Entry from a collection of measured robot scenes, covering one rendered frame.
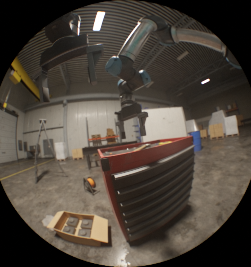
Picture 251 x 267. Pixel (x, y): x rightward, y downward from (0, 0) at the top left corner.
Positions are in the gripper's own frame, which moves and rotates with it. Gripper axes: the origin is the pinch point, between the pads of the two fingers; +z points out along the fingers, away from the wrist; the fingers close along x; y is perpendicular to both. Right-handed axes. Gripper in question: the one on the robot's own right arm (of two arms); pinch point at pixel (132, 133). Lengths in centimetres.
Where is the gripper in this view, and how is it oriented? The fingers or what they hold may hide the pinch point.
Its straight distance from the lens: 41.4
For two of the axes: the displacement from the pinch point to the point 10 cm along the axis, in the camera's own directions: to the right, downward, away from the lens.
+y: -7.2, 0.5, -6.9
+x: 6.8, -1.5, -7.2
